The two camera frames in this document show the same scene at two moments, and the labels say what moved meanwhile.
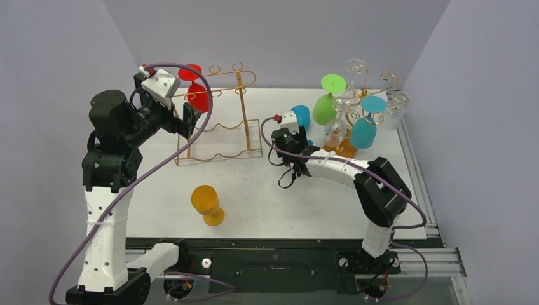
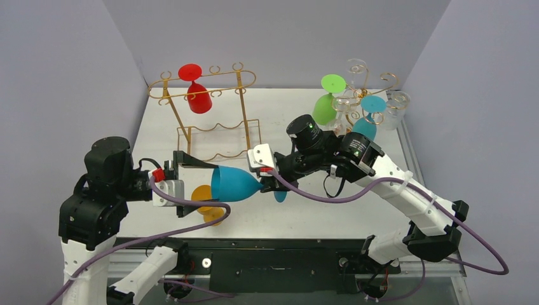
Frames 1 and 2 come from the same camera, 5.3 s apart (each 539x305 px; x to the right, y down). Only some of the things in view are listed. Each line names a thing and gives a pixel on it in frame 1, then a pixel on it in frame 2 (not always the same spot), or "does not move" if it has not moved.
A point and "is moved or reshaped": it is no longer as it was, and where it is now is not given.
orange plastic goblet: [204, 199] does not move
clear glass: [335, 129] does not move
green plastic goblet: [325, 108] does not move
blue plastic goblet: [302, 113] → [229, 184]
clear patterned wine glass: [398, 101] does not move
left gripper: [173, 124] → [185, 159]
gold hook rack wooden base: [344, 149] is moved or reshaped
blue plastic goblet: [363, 132] does not move
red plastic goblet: [197, 94] does not move
